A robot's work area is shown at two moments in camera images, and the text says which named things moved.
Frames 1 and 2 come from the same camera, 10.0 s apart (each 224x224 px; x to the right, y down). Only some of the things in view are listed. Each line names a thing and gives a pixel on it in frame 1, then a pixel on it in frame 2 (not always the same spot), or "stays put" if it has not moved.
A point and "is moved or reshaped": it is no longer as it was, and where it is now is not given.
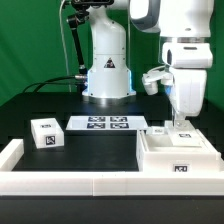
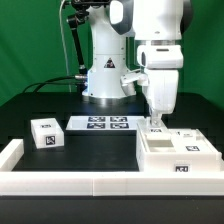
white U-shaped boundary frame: (102, 183) stays put
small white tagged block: (156, 130) is moved or reshaped
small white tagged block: (47, 133) stays put
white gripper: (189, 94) -> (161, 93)
